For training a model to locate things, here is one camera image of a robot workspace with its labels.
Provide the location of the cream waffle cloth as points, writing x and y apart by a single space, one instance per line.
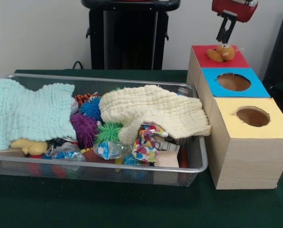
155 107

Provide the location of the clear packet with blue print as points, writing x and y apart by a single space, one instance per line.
108 149

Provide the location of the colourful polka dot paper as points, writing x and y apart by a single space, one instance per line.
144 147

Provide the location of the white baseball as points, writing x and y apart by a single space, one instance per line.
74 105

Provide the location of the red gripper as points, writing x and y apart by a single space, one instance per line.
229 8

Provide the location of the blue spiky ball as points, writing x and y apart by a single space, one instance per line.
90 108

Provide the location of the yellow plush toy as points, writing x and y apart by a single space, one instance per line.
32 146

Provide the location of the small brown plush monkey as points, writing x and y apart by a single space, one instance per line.
218 54

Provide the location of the wooden box with three holes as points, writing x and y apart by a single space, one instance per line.
246 161

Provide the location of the purple spiky ball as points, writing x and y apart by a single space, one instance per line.
84 128

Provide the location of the mint waffle cloth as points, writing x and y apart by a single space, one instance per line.
30 114

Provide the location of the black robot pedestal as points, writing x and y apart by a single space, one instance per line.
127 35

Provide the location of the shallow mesh bin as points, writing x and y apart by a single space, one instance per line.
108 173

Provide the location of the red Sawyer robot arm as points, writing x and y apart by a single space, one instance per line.
251 2

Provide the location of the green spiky ball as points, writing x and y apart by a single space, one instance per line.
108 133

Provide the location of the tiger plush toy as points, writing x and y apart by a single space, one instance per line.
85 97

